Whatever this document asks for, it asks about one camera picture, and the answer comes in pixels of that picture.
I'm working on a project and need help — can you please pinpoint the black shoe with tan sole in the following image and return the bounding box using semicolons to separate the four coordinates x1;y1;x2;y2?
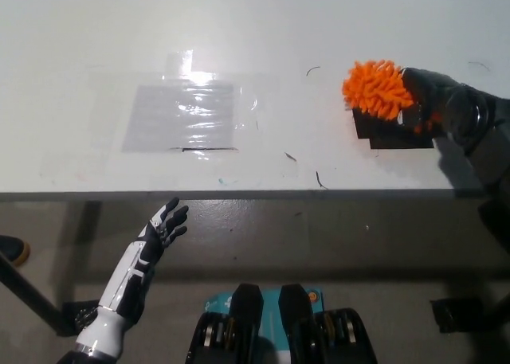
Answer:
0;236;31;267

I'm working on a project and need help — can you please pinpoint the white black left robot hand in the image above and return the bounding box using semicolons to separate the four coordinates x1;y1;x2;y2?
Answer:
97;198;190;326

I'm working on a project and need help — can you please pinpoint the orange telescopic microfiber duster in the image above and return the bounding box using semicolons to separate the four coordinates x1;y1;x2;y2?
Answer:
342;59;441;136

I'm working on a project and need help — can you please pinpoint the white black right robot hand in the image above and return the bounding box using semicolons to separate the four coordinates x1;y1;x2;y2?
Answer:
395;66;459;137

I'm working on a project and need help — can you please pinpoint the black tape patch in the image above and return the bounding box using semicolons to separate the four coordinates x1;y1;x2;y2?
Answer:
351;104;435;151

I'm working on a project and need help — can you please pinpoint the black diagonal metal bar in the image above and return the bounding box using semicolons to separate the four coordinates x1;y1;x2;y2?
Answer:
0;250;67;337

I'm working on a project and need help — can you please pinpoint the clear plastic taped sheet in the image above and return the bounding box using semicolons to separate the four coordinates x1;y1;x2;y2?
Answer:
121;83;240;153

